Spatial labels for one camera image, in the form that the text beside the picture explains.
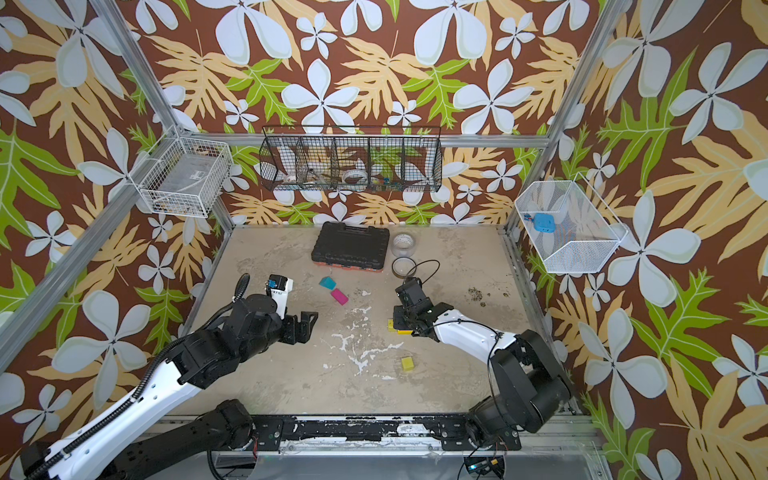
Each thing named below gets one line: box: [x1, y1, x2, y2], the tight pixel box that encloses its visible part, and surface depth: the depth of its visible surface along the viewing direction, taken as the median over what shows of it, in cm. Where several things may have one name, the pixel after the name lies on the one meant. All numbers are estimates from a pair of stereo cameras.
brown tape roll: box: [391, 256, 417, 279], surface depth 110 cm
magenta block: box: [331, 288, 349, 306], surface depth 103 cm
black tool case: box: [311, 222, 390, 272], surface depth 109 cm
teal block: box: [319, 276, 337, 290], surface depth 105 cm
